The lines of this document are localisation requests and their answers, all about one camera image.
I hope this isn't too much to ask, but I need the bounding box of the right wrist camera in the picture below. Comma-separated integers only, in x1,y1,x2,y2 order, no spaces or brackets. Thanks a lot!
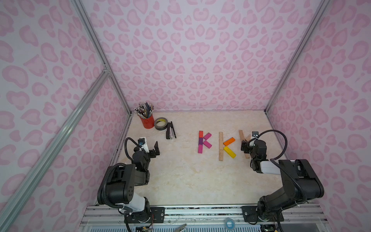
251,131,259,138

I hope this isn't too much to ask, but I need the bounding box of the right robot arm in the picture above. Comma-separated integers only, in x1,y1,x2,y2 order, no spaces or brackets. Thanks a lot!
241,139,325,225

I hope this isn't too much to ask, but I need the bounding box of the magenta block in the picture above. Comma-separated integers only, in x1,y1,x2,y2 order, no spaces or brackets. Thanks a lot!
203,133,212,140
203,141,212,149
198,145,203,154

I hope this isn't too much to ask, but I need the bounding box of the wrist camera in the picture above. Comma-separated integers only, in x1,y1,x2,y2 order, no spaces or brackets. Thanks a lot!
138,137,149,153
251,131,259,138

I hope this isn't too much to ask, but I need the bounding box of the black stapler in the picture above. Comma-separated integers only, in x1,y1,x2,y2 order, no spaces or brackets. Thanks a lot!
166,121,176,140

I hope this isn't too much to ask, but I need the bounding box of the black tape roll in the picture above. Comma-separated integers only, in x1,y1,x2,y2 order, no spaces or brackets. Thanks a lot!
154,117,169,131

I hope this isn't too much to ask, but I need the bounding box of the orange block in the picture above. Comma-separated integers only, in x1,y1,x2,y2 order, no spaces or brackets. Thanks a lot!
223,137,235,147

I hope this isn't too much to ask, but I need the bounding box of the wooden block top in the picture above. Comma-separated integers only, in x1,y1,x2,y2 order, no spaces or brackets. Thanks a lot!
219,132,224,144

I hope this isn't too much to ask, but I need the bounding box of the bundle of coloured pencils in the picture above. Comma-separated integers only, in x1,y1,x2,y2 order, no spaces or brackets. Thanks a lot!
134,102,154,119

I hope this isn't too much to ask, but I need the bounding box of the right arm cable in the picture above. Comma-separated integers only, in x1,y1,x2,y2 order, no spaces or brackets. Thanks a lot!
257,129,288,162

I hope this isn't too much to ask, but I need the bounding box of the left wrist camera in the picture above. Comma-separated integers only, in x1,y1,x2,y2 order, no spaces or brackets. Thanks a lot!
138,137,149,153

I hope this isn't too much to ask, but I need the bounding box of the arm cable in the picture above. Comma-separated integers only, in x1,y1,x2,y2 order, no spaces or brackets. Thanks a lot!
124,137,140,163
257,129,288,162

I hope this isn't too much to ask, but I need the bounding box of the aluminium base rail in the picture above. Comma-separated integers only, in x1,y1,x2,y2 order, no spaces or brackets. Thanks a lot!
80,203,332,232

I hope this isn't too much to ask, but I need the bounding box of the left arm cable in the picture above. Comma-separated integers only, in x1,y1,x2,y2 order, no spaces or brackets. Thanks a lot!
124,137,140,163

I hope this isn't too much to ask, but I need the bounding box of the red pencil cup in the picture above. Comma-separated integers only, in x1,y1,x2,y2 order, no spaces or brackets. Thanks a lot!
140,115,155,129

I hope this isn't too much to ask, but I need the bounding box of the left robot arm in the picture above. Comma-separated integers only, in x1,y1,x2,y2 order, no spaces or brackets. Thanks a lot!
97,137,160,223

